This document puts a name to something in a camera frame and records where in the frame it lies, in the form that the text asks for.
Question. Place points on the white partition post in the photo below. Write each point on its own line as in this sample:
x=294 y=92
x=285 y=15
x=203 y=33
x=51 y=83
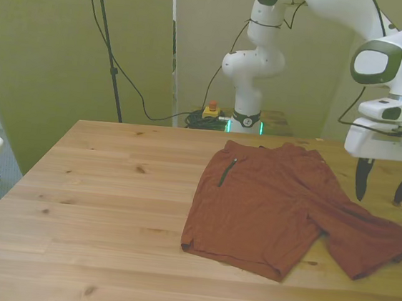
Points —
x=174 y=93

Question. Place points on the yellow emergency stop box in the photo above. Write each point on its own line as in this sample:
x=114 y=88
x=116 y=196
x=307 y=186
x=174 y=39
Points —
x=210 y=112

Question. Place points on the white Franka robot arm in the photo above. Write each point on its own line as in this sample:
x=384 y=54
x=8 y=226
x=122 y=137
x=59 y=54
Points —
x=253 y=66

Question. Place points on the black tripod pole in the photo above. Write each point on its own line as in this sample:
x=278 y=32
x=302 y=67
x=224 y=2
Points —
x=107 y=33

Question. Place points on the rust orange shorts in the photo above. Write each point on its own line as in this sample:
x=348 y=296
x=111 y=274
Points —
x=259 y=207

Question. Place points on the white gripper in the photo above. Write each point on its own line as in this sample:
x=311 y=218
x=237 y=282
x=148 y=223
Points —
x=374 y=147

